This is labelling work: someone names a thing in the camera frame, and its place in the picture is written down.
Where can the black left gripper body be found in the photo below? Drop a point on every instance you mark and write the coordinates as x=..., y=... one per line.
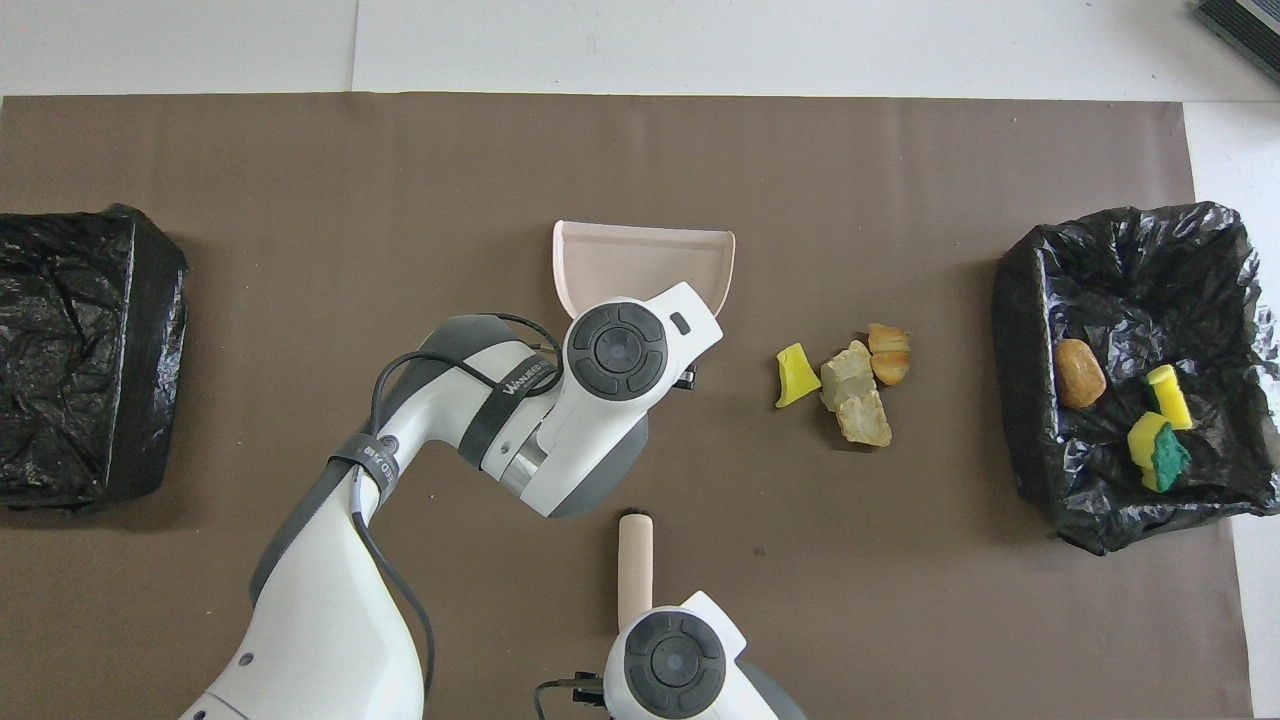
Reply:
x=686, y=378

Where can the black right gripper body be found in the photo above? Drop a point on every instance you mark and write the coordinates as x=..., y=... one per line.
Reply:
x=591, y=691

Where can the small yellow sponge wedge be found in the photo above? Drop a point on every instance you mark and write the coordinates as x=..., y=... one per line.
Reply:
x=795, y=378

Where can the beige brush with black bristles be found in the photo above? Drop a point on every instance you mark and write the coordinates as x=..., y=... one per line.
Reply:
x=635, y=570

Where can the beige plastic dustpan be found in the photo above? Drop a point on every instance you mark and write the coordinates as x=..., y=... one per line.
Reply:
x=630, y=260

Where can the pale grey-green foam chunk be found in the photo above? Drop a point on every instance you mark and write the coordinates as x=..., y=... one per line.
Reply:
x=846, y=372

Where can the orange striped foam chunk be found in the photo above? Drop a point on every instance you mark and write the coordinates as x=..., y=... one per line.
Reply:
x=889, y=353

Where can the brown bread roll shaped sponge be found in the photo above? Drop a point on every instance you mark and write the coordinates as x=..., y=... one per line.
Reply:
x=1080, y=373

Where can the yellow sponge block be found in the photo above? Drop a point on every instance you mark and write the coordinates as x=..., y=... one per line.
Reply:
x=1170, y=397

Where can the green and yellow sponge piece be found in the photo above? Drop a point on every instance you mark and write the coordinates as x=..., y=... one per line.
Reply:
x=1165, y=458

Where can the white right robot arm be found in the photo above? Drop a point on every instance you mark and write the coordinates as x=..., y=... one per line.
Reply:
x=680, y=665

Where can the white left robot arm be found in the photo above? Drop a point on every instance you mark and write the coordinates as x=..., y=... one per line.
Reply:
x=330, y=620

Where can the bin lined with black bag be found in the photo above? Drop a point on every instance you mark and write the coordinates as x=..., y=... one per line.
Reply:
x=1120, y=290
x=110, y=400

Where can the brown paper table mat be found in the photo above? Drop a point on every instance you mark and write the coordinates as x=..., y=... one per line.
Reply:
x=900, y=600

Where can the black ribbed device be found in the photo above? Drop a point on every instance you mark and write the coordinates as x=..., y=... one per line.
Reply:
x=1245, y=30

